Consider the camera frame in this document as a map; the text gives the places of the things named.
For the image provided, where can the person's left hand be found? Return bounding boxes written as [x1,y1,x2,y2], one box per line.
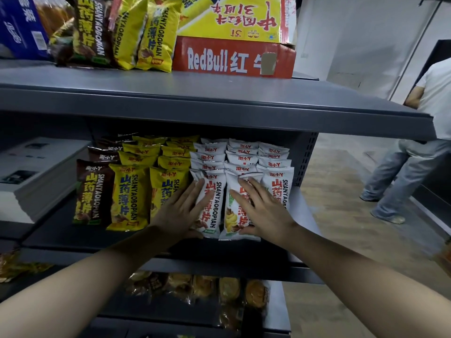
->
[149,179,216,242]

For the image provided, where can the person's right hand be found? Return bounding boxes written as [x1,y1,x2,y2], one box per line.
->
[229,176,300,248]

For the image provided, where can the dark grey metal shelf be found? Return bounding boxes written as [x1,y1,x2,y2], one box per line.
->
[0,59,437,338]

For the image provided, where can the person's left forearm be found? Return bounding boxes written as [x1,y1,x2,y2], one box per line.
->
[0,225,166,338]

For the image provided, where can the person's right forearm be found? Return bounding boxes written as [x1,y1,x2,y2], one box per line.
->
[281,225,451,338]

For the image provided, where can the white printed flat box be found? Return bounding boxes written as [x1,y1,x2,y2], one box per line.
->
[0,137,93,224]

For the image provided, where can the orange wrapped snacks on shelf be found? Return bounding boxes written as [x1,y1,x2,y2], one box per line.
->
[0,251,54,283]

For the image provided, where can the pile of wrapped pastries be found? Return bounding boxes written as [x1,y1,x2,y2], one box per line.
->
[125,270,271,332]

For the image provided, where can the red carton with white lettering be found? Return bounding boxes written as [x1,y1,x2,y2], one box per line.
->
[172,35,297,80]

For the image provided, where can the yellow printed carton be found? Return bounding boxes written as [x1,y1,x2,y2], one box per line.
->
[176,0,298,46]

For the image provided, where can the pack of orange drink bottles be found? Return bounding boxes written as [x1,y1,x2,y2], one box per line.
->
[33,0,75,31]

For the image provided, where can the blue drink carton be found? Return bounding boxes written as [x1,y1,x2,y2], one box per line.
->
[0,0,52,61]

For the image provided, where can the black wall shelving unit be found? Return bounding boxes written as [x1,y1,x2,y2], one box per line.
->
[408,38,451,237]

